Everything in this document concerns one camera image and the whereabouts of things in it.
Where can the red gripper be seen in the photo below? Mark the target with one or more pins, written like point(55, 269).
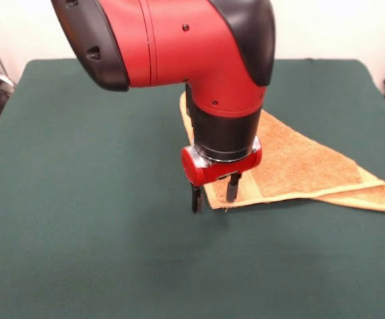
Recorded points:
point(225, 169)

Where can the orange terry towel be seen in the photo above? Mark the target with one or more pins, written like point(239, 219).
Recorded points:
point(312, 166)

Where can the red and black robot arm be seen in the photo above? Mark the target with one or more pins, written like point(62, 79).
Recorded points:
point(185, 50)

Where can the dark green table cloth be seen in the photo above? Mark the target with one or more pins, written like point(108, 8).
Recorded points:
point(79, 166)

